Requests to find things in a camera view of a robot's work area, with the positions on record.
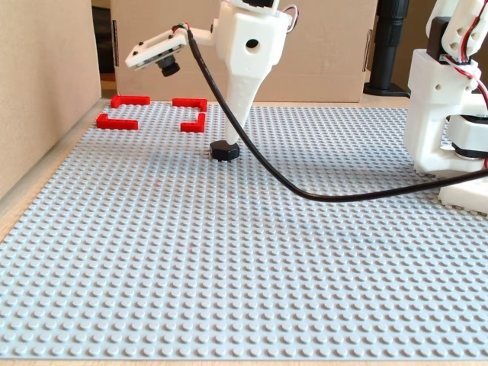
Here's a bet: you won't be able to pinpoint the grey Lego baseplate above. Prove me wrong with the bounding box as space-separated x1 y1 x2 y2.
0 101 488 361

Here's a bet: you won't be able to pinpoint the red L-shaped Lego bracket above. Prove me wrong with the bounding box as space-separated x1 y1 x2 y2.
180 112 207 133
95 113 139 130
110 95 151 109
172 98 208 113

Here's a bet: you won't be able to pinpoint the white mounted wrist camera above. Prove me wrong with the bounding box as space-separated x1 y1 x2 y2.
124 24 218 79

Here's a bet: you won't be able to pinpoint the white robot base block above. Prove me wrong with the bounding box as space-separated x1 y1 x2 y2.
437 177 488 214

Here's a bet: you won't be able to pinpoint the plain cardboard side panel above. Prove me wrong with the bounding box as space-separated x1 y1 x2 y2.
0 0 103 203

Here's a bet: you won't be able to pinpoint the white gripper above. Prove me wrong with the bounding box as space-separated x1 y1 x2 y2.
211 0 289 146

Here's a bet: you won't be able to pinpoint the black pole stand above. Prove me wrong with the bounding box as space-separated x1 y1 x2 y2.
364 0 413 97

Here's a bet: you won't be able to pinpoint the brown cardboard background box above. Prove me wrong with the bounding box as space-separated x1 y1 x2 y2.
392 0 488 96

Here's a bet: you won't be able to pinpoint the black camera cable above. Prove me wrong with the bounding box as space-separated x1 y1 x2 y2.
185 29 488 203

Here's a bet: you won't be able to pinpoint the black octagonal Lego piece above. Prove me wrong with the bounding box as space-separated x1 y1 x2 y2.
209 140 241 163

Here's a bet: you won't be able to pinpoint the red white arm servo wires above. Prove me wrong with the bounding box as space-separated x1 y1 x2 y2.
441 0 488 169

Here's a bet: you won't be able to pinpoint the wide cardboard box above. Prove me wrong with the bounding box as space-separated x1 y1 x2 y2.
109 0 379 103

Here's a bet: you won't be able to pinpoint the red white gripper servo wire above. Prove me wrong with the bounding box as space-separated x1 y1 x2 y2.
284 4 300 34

